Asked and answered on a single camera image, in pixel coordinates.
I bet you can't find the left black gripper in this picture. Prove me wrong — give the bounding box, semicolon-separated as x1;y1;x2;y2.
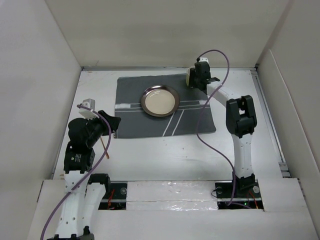
86;109;120;146

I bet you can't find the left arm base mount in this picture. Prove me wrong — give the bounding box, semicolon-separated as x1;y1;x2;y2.
98;181;128;211

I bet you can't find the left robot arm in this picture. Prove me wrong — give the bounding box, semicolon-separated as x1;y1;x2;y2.
53;107;121;240

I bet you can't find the grey striped placemat cloth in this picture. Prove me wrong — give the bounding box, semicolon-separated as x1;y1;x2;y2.
114;74;216;139

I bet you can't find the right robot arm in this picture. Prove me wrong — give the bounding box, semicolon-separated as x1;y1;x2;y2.
186;61;257;198

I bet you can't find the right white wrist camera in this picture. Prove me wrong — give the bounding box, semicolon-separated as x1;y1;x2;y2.
196;57;209;64

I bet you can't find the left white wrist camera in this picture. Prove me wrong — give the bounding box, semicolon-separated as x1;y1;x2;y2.
78;98;97;120

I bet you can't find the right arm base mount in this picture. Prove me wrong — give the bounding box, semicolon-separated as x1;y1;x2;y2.
211;181;264;210

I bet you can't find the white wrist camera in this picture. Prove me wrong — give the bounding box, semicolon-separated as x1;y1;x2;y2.
78;98;97;120
196;57;209;64

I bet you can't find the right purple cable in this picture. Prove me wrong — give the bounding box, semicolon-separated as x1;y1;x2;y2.
195;49;251;208

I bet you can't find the yellow green mug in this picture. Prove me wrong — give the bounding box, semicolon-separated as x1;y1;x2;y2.
185;66;195;87

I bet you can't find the brown rimmed white plate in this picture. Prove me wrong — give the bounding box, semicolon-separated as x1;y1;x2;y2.
140;85;180;118

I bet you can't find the copper fork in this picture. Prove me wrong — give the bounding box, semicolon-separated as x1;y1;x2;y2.
100;137;110;160

